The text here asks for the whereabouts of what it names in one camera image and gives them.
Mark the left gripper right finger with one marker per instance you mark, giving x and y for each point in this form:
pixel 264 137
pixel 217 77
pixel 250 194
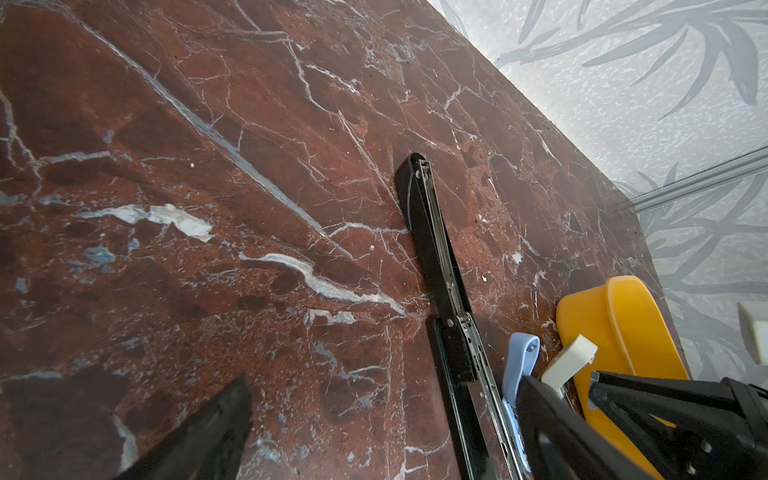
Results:
pixel 559 444

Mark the white mini stapler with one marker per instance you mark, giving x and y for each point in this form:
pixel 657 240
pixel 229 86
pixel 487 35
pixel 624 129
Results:
pixel 567 363

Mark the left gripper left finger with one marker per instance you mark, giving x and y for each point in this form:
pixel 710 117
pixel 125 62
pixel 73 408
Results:
pixel 209 444

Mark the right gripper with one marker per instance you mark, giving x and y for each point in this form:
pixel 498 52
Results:
pixel 688 429

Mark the yellow plastic tray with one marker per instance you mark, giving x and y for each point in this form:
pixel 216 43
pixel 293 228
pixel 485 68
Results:
pixel 624 321

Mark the blue mini stapler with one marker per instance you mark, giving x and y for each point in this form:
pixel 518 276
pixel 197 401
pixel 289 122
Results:
pixel 522 355

